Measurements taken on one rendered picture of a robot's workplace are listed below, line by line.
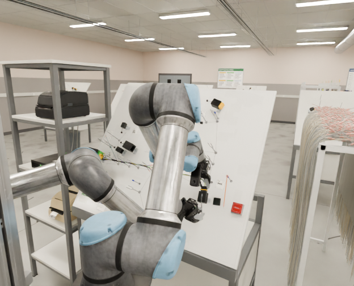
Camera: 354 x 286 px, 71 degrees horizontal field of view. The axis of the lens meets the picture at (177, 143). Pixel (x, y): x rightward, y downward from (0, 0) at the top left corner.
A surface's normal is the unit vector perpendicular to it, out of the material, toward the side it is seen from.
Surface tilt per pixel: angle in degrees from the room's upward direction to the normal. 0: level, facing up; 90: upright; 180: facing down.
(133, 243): 41
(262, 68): 90
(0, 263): 90
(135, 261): 80
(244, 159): 54
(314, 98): 50
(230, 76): 90
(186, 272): 90
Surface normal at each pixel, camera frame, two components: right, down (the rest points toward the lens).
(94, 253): -0.18, 0.21
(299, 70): -0.43, 0.21
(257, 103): -0.39, -0.41
